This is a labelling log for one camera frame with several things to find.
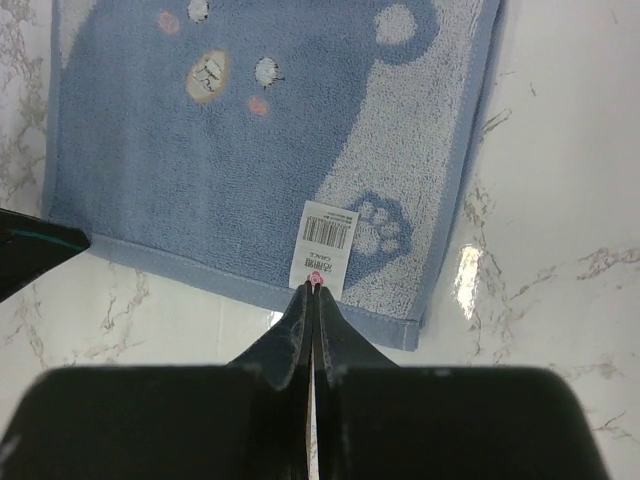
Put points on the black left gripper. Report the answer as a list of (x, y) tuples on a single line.
[(30, 247)]

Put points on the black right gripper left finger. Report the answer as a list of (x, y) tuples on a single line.
[(246, 419)]

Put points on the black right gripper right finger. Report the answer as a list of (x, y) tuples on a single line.
[(378, 420)]

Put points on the blue towel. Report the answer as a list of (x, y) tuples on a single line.
[(246, 147)]

